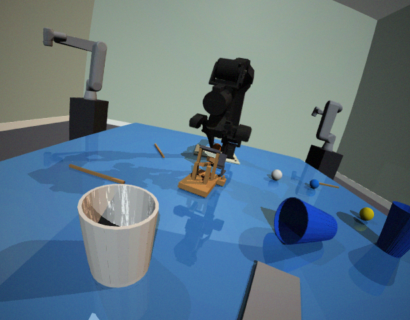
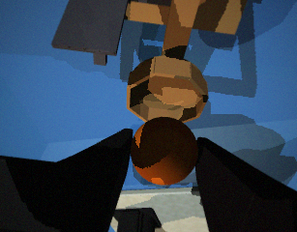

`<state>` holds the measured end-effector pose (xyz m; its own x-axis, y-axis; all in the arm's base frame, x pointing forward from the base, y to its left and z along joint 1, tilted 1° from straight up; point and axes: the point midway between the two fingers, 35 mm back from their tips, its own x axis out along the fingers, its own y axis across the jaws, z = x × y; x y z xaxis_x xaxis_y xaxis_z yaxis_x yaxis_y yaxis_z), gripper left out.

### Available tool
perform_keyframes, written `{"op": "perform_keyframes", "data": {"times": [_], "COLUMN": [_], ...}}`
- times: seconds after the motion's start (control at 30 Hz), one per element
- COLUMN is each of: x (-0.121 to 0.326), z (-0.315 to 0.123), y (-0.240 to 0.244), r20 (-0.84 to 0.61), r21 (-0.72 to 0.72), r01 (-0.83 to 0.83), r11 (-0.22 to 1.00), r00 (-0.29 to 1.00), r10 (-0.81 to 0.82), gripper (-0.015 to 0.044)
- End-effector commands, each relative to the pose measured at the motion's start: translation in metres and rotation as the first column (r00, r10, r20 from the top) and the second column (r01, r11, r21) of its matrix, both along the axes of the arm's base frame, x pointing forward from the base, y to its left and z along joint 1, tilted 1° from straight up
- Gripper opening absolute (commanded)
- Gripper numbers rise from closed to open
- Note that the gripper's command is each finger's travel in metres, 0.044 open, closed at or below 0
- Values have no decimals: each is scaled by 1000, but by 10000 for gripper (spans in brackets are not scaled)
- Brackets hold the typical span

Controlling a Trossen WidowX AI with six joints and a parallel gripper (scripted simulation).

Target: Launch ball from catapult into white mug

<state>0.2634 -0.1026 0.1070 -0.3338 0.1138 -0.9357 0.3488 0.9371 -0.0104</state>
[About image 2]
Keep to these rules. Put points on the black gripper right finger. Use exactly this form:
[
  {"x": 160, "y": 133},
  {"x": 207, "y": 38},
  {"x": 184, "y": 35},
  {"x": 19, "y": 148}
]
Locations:
[{"x": 236, "y": 197}]

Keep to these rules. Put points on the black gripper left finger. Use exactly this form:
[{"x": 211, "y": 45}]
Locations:
[{"x": 76, "y": 194}]

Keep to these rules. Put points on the orange ball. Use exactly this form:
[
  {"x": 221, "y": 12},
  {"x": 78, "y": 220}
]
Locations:
[{"x": 164, "y": 151}]

